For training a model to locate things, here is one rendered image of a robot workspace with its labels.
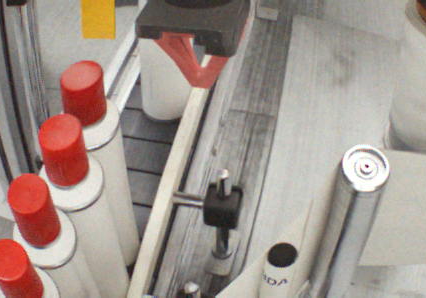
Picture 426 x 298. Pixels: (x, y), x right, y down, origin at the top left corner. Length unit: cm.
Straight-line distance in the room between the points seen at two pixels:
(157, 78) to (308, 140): 16
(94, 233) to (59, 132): 8
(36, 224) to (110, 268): 13
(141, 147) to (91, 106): 23
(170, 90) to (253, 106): 15
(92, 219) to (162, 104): 25
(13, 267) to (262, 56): 57
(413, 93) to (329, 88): 17
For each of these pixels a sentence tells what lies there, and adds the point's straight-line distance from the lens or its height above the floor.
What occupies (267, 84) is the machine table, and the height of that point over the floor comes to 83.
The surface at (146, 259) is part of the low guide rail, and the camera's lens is 53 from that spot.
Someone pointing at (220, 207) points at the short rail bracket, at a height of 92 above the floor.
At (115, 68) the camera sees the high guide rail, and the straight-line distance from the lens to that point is 62.
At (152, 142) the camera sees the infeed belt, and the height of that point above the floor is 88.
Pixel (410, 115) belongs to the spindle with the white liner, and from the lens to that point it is 62.
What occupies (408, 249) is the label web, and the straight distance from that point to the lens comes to 52.
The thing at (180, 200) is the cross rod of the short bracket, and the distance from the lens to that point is 58.
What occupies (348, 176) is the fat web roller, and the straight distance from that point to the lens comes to 39.
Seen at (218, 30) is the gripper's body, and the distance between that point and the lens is 41.
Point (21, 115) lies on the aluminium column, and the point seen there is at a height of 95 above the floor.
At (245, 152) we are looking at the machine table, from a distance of 72.
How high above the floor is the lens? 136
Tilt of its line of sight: 48 degrees down
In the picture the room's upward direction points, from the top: straight up
